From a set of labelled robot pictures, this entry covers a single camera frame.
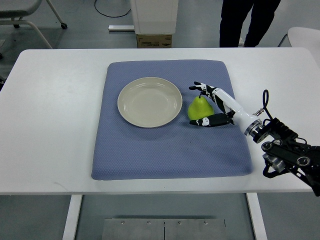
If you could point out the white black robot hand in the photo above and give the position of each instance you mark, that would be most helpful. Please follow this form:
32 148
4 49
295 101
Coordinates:
232 111

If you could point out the green pear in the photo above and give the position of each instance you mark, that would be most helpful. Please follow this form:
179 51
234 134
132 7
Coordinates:
199 108

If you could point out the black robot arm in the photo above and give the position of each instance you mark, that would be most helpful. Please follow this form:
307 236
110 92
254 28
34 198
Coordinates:
287 153

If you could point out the beige round plate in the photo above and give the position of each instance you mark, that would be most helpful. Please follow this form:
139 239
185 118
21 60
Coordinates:
149 102

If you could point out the metal floor plate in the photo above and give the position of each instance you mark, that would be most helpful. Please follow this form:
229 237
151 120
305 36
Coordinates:
163 229

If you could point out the white chair right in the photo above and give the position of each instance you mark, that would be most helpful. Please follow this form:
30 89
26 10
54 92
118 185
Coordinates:
304 37

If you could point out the person in dark trousers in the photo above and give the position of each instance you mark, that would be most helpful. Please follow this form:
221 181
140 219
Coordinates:
233 15

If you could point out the right white table leg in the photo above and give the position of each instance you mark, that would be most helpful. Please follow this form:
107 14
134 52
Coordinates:
256 216

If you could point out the white table leg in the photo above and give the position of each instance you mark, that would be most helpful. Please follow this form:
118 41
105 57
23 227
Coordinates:
72 218
256 216

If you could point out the blue textured mat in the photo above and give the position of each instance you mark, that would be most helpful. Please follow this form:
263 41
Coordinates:
176 150

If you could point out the cardboard box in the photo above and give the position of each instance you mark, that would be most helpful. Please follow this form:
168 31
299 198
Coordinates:
159 41

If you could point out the white cabinet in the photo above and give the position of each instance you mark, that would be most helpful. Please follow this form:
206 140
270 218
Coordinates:
154 17

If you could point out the left white table leg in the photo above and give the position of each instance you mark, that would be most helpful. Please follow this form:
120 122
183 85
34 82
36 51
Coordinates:
72 218

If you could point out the white rolling chair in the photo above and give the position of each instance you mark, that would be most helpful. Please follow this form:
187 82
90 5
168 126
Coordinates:
14 12

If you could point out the aluminium rail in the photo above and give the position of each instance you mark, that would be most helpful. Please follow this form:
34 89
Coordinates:
121 28

